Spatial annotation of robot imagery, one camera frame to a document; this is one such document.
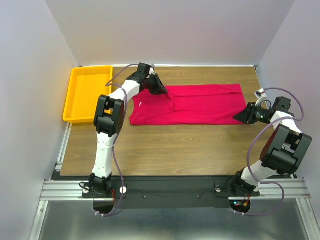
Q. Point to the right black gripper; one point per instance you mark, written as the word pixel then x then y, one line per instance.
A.
pixel 247 116

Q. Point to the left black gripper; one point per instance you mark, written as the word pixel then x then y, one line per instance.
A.
pixel 159 89

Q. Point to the red t shirt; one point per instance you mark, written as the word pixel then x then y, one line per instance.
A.
pixel 209 104

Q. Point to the yellow plastic tray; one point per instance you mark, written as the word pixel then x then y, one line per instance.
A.
pixel 86 84

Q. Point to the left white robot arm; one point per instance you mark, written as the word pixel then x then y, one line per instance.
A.
pixel 108 120

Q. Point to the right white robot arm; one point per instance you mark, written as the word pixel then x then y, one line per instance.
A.
pixel 282 154

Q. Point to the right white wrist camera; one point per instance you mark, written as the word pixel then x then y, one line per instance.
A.
pixel 261 97

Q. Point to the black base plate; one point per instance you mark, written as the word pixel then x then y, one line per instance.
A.
pixel 176 192

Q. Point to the aluminium frame rail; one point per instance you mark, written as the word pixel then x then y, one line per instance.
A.
pixel 60 202

